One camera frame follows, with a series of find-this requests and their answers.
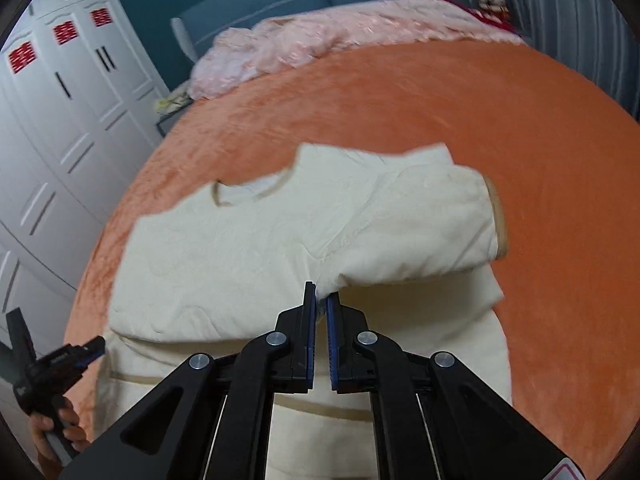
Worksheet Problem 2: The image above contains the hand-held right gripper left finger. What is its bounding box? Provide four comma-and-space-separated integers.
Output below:
59, 281, 317, 480

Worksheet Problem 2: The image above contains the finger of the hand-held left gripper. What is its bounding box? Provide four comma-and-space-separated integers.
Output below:
75, 336, 107, 367

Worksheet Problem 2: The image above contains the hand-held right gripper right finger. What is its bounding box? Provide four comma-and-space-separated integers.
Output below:
326, 292, 588, 480

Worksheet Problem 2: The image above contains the cream large garment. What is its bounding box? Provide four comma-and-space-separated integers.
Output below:
95, 142, 513, 480

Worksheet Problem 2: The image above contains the person's left hand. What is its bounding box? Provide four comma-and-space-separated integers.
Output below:
29, 400, 93, 476

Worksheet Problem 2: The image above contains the white wardrobe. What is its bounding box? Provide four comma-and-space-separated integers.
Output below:
0, 0, 173, 411

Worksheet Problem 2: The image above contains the dark nightstand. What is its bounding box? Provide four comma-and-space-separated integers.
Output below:
155, 87, 193, 136

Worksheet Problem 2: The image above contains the yellow white bedside clutter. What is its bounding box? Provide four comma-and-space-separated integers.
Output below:
157, 92, 191, 113

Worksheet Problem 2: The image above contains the orange fleece blanket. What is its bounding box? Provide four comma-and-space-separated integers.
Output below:
62, 40, 640, 480

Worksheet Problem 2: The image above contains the pink embroidered quilt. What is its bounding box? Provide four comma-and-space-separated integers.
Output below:
190, 0, 533, 101

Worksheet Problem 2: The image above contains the red patterned cloth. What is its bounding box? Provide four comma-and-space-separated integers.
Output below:
402, 0, 526, 37

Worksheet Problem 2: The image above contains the plush toy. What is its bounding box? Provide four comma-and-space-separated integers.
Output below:
475, 0, 511, 21

